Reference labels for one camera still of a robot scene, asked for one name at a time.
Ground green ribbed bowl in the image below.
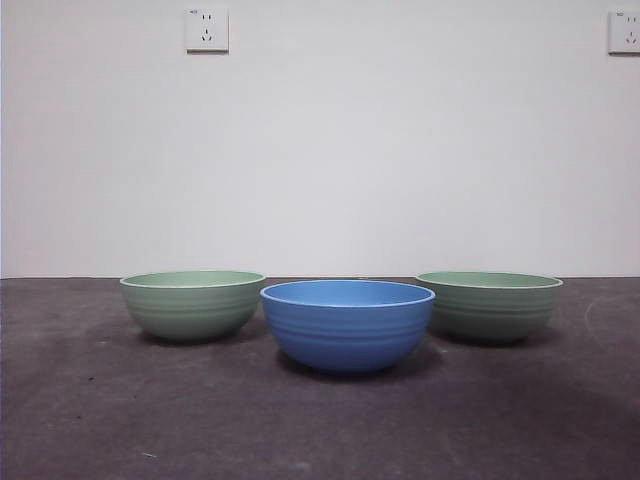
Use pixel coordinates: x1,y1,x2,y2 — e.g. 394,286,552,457
416,271,565,346
119,270,267,344

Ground white wall socket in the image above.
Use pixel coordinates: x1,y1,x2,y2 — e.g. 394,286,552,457
607,9,640,56
186,6,231,54

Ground blue ribbed bowl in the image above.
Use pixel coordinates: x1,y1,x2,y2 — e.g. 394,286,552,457
259,279,435,374

